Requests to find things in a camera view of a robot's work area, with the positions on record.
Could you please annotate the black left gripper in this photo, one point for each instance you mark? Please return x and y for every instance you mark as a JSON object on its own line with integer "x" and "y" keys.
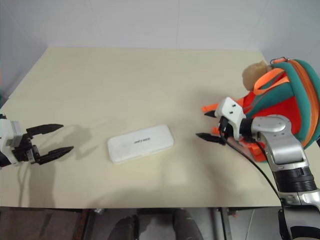
{"x": 26, "y": 150}

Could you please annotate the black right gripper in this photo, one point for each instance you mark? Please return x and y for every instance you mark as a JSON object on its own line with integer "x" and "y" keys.
{"x": 222, "y": 126}

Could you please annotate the white rectangular case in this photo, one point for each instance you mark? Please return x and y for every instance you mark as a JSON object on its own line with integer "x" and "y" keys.
{"x": 140, "y": 143}

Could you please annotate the green and orange backpack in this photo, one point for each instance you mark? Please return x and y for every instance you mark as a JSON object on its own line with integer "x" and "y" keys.
{"x": 277, "y": 87}

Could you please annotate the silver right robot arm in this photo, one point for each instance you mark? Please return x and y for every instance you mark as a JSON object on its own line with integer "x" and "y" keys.
{"x": 282, "y": 147}

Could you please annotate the beige plush toy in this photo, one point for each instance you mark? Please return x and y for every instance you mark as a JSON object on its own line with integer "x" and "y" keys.
{"x": 252, "y": 75}

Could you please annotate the grey metal table leg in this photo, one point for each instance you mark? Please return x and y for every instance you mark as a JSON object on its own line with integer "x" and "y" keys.
{"x": 91, "y": 225}
{"x": 222, "y": 225}

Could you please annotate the dark rounded shape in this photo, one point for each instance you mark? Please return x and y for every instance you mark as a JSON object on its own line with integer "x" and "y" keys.
{"x": 187, "y": 225}
{"x": 126, "y": 227}

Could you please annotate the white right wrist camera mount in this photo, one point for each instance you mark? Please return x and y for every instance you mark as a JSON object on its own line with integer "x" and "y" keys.
{"x": 231, "y": 110}

